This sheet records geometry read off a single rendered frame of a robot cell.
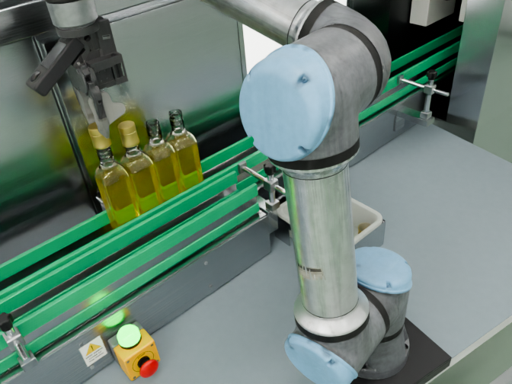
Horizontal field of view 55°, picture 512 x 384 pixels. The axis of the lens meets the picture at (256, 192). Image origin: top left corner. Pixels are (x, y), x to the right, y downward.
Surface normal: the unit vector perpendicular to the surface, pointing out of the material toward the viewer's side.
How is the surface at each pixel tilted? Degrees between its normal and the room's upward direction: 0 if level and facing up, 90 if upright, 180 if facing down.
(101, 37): 90
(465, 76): 90
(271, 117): 81
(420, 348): 2
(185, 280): 90
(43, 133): 90
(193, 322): 0
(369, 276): 9
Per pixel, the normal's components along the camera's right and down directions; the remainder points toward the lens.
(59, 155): 0.66, 0.41
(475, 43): -0.75, 0.45
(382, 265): 0.02, -0.87
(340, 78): 0.62, -0.15
